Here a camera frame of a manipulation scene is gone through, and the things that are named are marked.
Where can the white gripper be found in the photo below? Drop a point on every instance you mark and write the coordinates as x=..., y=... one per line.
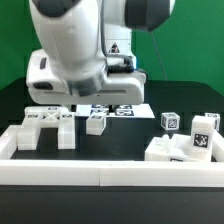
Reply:
x=115, y=89

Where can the white chair seat part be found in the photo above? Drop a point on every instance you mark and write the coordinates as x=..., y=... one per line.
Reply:
x=169, y=149

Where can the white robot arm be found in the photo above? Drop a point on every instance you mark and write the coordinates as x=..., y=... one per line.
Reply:
x=71, y=67

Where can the white chair back part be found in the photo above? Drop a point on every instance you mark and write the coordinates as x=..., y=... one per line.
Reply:
x=39, y=117

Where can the white base tag sheet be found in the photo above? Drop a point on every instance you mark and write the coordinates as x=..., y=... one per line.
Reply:
x=124, y=111

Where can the small white tagged cube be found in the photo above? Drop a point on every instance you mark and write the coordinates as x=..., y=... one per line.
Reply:
x=170, y=121

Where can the white obstacle fence wall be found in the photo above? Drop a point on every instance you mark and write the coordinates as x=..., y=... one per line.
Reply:
x=102, y=173

